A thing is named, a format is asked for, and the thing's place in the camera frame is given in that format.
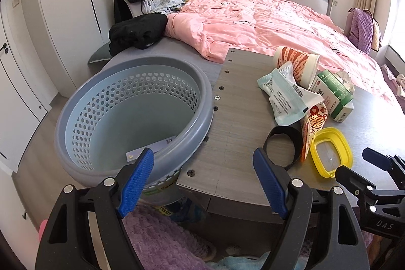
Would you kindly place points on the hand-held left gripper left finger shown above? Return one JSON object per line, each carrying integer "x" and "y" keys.
{"x": 139, "y": 178}

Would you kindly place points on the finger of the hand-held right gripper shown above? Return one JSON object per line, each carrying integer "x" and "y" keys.
{"x": 351, "y": 176}
{"x": 376, "y": 159}

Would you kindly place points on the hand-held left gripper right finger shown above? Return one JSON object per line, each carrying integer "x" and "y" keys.
{"x": 269, "y": 181}

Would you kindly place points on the yellow plastic lid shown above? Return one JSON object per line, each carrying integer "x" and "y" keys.
{"x": 316, "y": 159}

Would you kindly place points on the red orange snack wrapper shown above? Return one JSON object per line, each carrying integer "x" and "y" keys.
{"x": 311, "y": 127}

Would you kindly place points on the blue perforated plastic basket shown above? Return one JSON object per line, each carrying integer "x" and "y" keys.
{"x": 196, "y": 130}

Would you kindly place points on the green white carton box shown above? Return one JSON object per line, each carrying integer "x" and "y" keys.
{"x": 335, "y": 93}

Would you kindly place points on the light green plastic wrapper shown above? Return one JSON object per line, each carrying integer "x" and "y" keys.
{"x": 284, "y": 99}

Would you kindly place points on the red white paper cup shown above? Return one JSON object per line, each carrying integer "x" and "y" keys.
{"x": 297, "y": 62}

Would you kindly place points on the white card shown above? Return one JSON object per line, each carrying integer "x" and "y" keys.
{"x": 158, "y": 146}

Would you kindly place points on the blue cloth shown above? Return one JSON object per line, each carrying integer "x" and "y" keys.
{"x": 186, "y": 210}

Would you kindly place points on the purple fluffy rug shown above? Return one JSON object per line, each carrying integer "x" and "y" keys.
{"x": 158, "y": 238}

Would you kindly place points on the cream cloth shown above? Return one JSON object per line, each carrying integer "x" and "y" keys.
{"x": 400, "y": 85}

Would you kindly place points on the light blue towel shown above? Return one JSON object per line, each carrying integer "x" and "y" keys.
{"x": 237, "y": 263}

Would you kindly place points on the pink plastic object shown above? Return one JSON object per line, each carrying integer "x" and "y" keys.
{"x": 43, "y": 229}

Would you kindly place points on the beige quilted garment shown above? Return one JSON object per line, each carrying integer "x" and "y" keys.
{"x": 377, "y": 32}

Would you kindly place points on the purple fluffy garment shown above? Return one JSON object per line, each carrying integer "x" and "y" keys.
{"x": 360, "y": 26}

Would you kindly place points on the window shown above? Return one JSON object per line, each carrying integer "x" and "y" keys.
{"x": 398, "y": 20}

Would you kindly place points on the black clothes pile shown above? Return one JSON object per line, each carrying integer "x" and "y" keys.
{"x": 136, "y": 31}

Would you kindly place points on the pink printed blanket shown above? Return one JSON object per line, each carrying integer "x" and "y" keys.
{"x": 253, "y": 23}

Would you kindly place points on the light blue clothes pile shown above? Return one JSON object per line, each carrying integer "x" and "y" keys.
{"x": 158, "y": 2}

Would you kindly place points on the white wardrobe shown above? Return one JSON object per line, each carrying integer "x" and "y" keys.
{"x": 63, "y": 4}

